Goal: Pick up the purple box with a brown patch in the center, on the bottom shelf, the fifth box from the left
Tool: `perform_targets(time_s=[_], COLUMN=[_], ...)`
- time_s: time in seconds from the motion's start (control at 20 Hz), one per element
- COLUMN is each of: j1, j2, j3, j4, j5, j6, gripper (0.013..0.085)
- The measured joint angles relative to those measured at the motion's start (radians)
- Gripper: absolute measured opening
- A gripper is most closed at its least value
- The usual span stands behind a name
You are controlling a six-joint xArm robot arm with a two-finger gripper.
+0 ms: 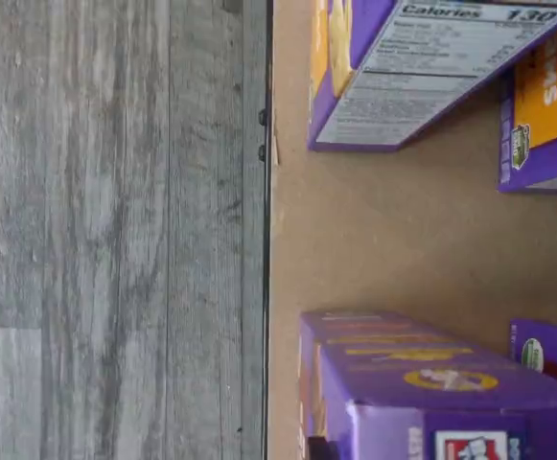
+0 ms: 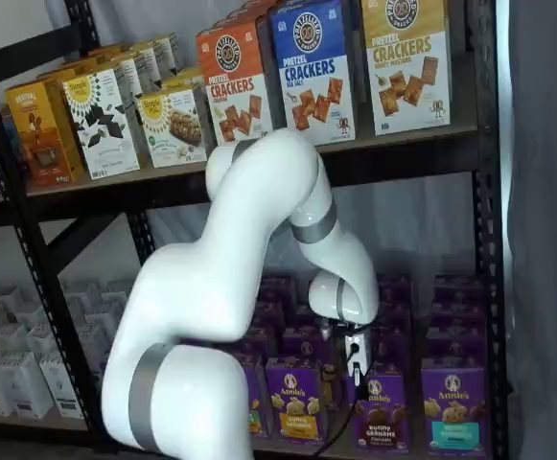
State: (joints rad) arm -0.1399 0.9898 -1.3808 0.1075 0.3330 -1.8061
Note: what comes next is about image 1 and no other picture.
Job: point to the rear purple box orange patch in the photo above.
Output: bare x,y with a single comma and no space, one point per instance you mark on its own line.
546,120

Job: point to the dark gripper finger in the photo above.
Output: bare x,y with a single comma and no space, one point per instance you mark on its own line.
322,449

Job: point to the brown wooden shelf board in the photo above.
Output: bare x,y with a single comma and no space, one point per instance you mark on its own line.
402,230

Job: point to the purple box with orange patch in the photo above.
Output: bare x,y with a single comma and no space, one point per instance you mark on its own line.
402,96

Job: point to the purple box with brown patch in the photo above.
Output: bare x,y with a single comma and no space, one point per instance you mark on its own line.
426,407

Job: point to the rear purple box brown patch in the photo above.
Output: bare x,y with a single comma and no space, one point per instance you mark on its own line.
551,350

